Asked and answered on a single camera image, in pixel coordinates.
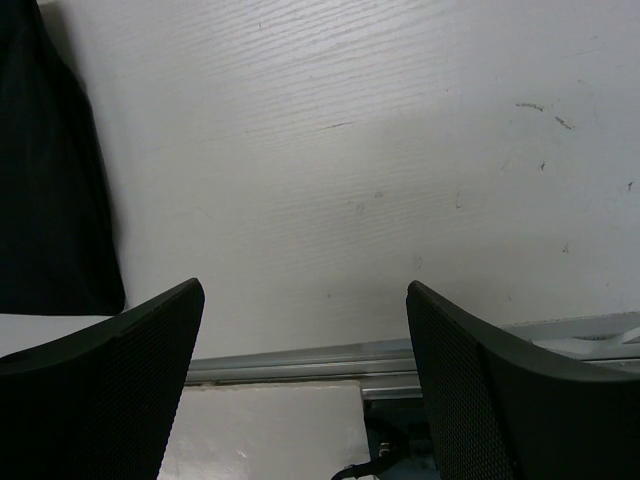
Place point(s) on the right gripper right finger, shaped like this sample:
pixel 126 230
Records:
pixel 500 407

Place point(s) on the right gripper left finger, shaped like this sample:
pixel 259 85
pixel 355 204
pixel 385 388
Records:
pixel 100 403

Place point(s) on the black t shirt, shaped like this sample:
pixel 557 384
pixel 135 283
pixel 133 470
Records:
pixel 58 255

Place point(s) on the white front cover board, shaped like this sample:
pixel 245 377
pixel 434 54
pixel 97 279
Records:
pixel 282 431

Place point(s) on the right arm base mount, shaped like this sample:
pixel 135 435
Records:
pixel 399 439

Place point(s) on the aluminium table frame rail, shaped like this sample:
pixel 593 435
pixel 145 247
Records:
pixel 386 369

